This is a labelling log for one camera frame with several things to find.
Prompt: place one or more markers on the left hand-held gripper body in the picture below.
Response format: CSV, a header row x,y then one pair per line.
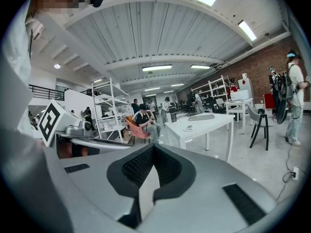
x,y
65,120

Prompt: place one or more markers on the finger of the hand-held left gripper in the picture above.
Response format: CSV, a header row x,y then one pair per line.
x,y
104,143

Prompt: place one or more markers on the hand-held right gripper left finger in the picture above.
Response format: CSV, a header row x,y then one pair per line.
x,y
97,178

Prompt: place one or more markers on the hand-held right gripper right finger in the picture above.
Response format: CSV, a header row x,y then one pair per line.
x,y
206,190

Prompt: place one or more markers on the white round plate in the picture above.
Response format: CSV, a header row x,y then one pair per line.
x,y
190,129

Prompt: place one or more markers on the person's left forearm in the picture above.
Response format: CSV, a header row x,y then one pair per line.
x,y
29,178

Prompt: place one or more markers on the person's left hand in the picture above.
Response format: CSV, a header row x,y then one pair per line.
x,y
65,150

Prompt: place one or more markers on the orange chair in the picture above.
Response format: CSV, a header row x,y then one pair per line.
x,y
136,128

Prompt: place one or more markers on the black railing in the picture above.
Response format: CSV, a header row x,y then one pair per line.
x,y
46,88

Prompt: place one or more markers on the white shelf rack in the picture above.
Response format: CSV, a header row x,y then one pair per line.
x,y
213,87
107,88

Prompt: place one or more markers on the round ceiling light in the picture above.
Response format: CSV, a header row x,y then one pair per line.
x,y
57,66

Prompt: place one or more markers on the person's white coat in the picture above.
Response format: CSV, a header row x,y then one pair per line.
x,y
14,69

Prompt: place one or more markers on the grey rectangular tray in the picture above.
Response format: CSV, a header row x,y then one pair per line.
x,y
201,117

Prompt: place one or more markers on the black cylindrical appliance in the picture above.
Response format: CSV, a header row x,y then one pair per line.
x,y
173,115

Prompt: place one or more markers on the grey chair black legs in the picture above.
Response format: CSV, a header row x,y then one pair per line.
x,y
257,116

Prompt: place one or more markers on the white power strip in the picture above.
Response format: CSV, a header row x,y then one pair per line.
x,y
295,173

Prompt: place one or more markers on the white side table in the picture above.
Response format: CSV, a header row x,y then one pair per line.
x,y
239,103

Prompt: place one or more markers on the white box appliance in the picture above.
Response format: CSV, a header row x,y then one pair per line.
x,y
240,95

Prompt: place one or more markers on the red panel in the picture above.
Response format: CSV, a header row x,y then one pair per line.
x,y
269,101

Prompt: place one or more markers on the white display board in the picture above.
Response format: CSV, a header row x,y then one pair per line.
x,y
245,84

